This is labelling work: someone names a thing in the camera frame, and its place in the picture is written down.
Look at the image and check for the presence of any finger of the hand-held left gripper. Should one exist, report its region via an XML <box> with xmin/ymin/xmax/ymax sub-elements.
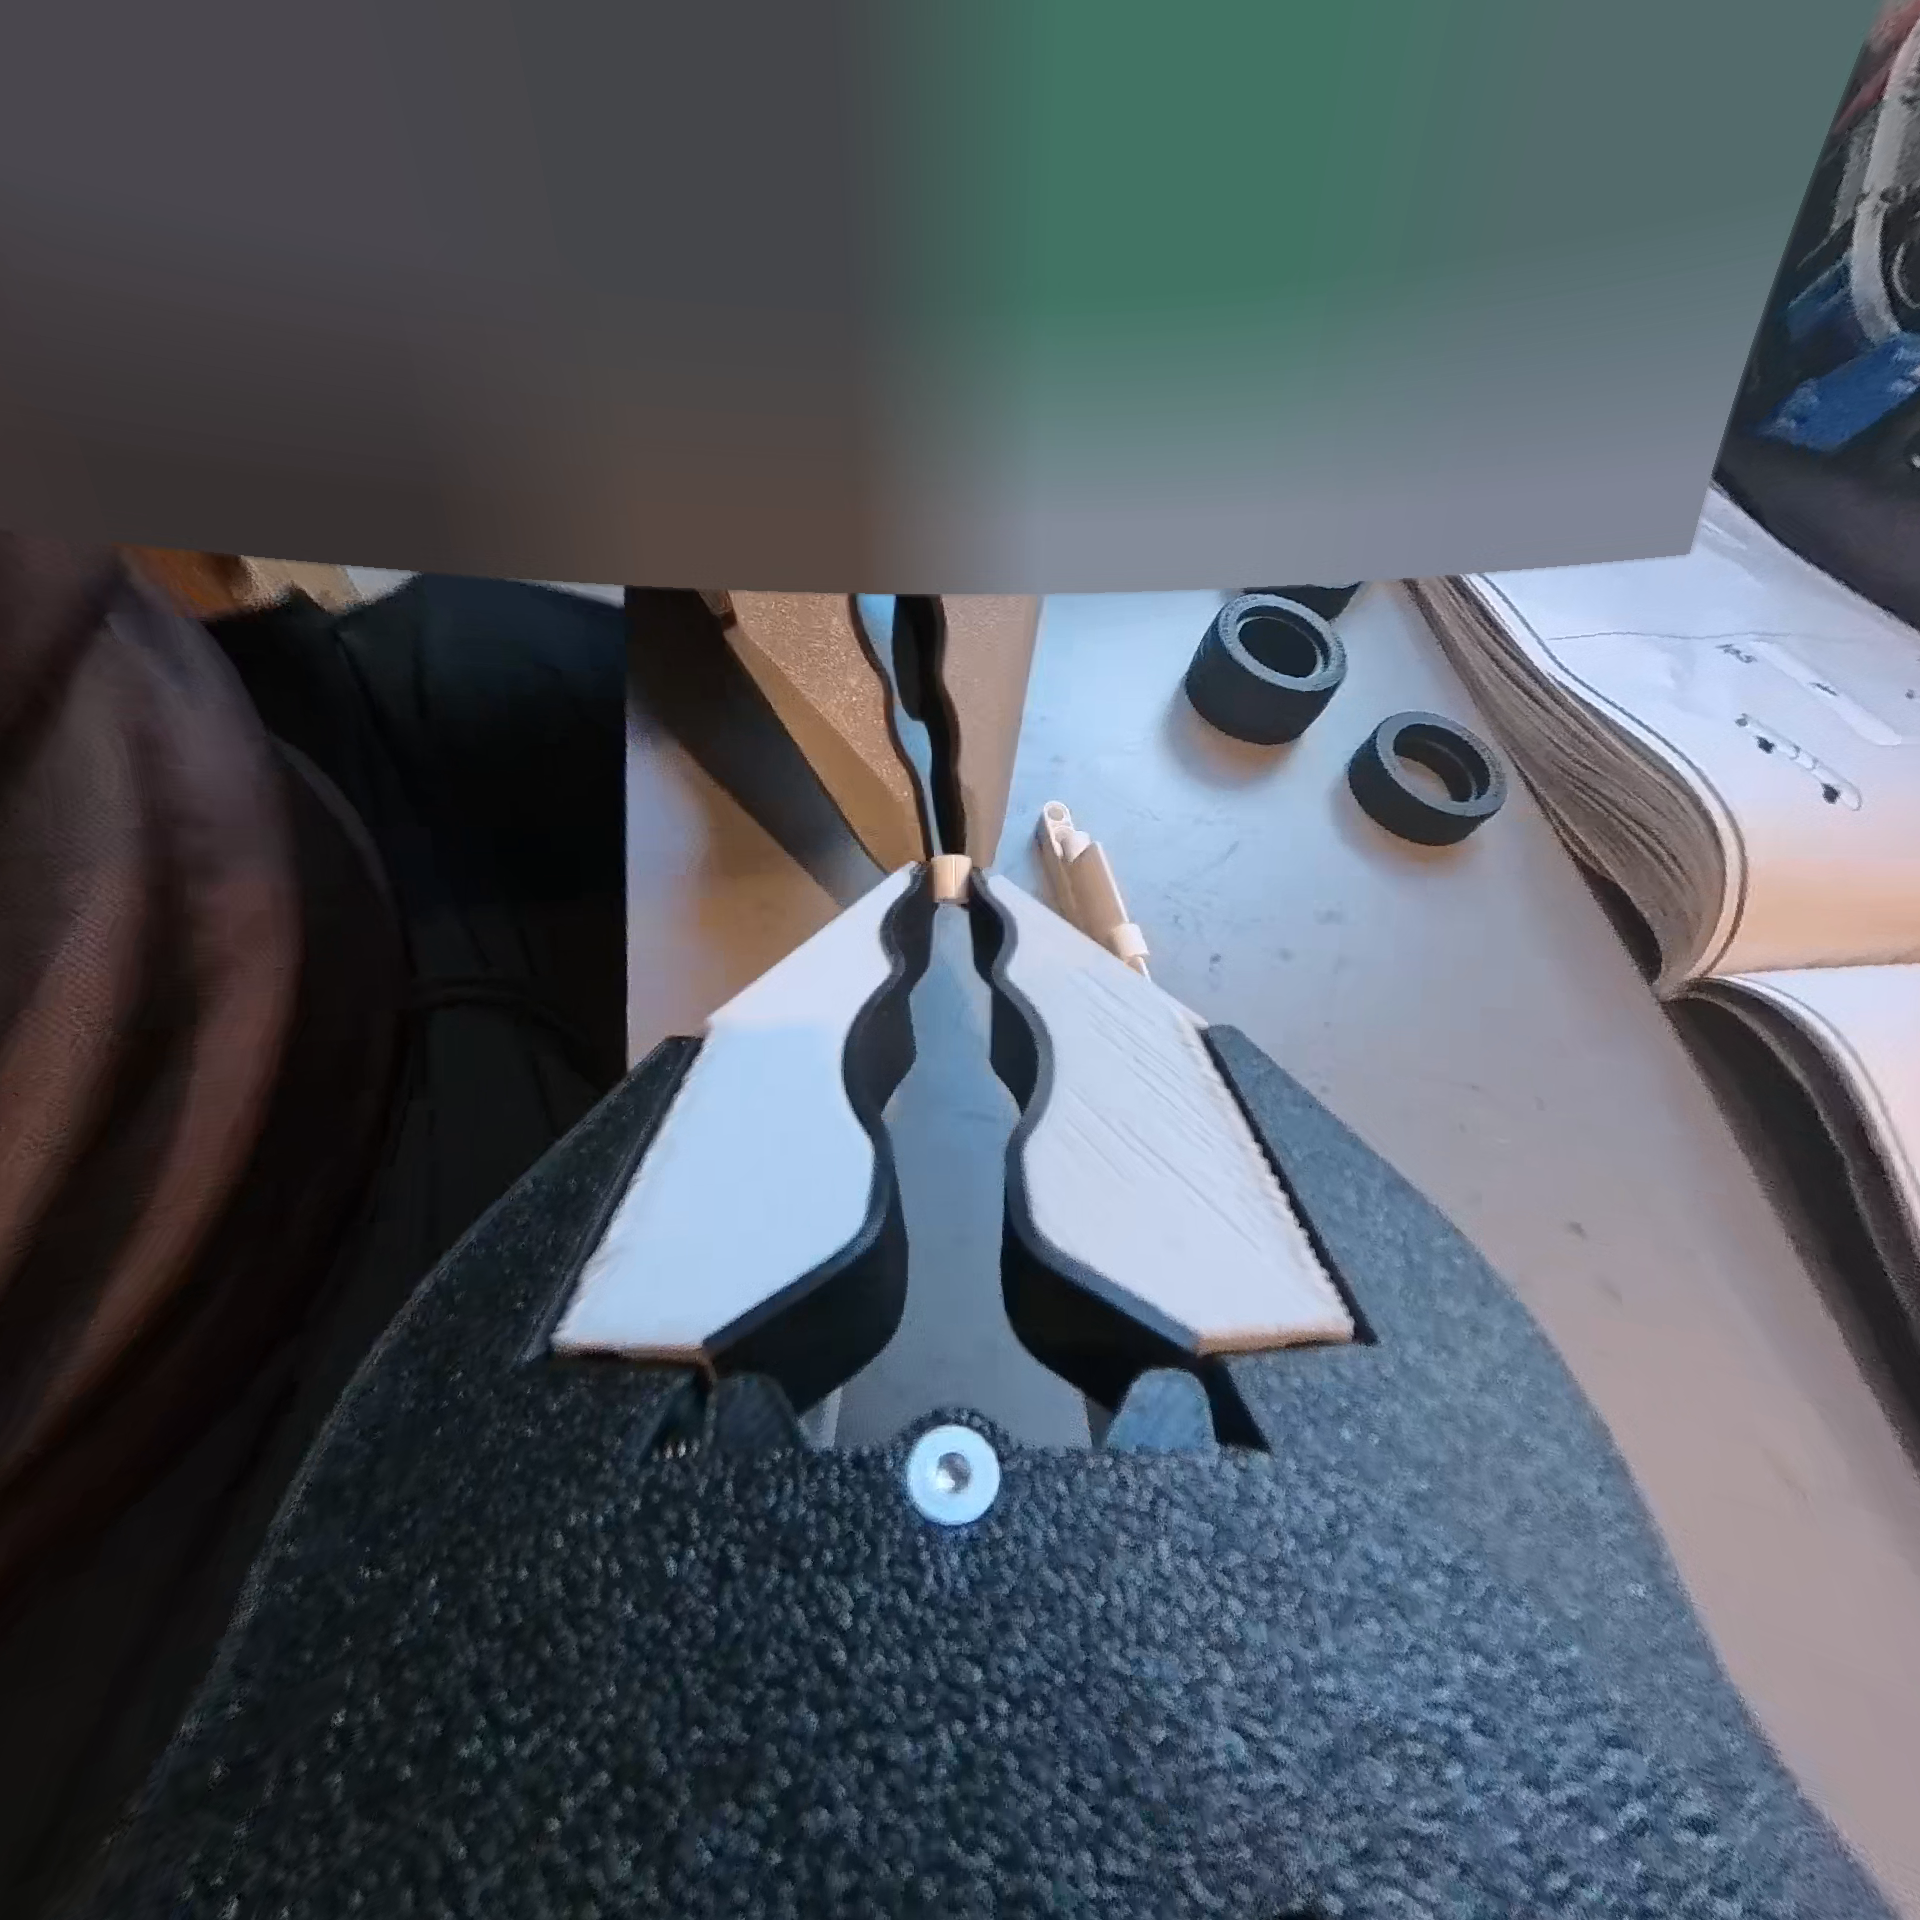
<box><xmin>900</xmin><ymin>592</ymin><xmax>1045</xmax><ymax>872</ymax></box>
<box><xmin>727</xmin><ymin>592</ymin><xmax>947</xmax><ymax>879</ymax></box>

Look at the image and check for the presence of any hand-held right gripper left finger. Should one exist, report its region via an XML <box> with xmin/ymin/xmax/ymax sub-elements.
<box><xmin>550</xmin><ymin>863</ymin><xmax>939</xmax><ymax>1404</ymax></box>

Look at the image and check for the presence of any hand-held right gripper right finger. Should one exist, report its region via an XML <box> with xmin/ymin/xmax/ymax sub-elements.
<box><xmin>967</xmin><ymin>867</ymin><xmax>1356</xmax><ymax>1420</ymax></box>

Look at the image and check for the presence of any long white brick beam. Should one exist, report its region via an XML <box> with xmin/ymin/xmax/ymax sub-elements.
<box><xmin>1035</xmin><ymin>799</ymin><xmax>1157</xmax><ymax>981</ymax></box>

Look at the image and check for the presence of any grey desk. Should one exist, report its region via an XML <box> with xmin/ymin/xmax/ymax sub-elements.
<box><xmin>627</xmin><ymin>496</ymin><xmax>1920</xmax><ymax>1905</ymax></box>

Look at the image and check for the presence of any wide black rubber tire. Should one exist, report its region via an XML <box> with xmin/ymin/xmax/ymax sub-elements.
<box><xmin>1183</xmin><ymin>595</ymin><xmax>1349</xmax><ymax>747</ymax></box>

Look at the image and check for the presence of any black jacket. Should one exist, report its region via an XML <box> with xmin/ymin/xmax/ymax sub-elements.
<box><xmin>210</xmin><ymin>575</ymin><xmax>634</xmax><ymax>1920</ymax></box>

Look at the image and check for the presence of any person's torso in brown shirt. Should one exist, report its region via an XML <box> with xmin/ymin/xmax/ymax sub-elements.
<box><xmin>0</xmin><ymin>533</ymin><xmax>407</xmax><ymax>1501</ymax></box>

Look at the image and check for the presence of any open instruction booklet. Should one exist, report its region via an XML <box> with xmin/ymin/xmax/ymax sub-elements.
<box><xmin>1411</xmin><ymin>496</ymin><xmax>1920</xmax><ymax>1479</ymax></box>

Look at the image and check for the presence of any race car print box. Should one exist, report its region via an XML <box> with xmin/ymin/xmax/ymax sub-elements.
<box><xmin>1709</xmin><ymin>0</ymin><xmax>1920</xmax><ymax>590</ymax></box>

